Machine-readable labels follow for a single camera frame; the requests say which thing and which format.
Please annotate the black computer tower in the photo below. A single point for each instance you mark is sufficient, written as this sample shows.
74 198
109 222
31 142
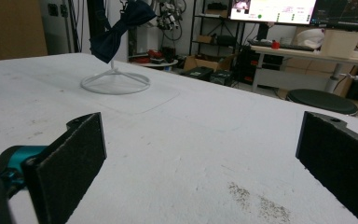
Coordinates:
248 67

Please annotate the beige box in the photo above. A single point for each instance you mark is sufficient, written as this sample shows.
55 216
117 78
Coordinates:
340 43

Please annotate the round white side table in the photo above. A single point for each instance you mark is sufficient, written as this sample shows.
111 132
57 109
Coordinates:
155 64

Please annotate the red tools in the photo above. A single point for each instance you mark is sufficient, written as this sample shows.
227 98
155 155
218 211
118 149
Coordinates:
155 53

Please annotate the black keyboard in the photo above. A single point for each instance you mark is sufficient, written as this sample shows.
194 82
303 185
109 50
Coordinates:
292 46

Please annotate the open cardboard box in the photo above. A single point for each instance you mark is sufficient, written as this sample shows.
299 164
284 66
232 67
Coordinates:
203 63

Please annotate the round black stool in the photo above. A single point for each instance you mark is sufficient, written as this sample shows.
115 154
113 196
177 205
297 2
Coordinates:
321 101

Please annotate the navy blue bow tie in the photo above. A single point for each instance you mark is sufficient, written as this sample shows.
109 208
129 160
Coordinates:
112 43

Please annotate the bright computer monitor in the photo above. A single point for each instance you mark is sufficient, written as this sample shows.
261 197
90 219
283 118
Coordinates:
273 11

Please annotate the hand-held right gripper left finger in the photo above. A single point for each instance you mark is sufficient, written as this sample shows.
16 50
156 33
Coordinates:
68 161

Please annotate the wooden desk with white frame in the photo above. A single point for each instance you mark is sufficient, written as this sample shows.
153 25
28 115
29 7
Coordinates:
292 52

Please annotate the black equipment case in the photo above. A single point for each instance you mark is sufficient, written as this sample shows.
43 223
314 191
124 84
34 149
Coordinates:
222 77
197 74

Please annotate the brown board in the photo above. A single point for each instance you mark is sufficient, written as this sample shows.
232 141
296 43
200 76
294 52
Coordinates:
9 28

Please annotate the black metal shelf rack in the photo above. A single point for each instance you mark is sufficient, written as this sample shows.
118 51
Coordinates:
225 40

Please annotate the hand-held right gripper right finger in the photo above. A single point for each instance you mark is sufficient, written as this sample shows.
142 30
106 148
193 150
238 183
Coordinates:
338 158

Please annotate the small red object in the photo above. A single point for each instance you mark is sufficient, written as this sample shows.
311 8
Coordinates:
275 45

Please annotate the white bag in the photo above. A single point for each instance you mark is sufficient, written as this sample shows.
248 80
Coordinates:
310 38

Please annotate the dark computer monitor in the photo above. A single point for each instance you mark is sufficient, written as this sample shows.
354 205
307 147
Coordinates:
345 14

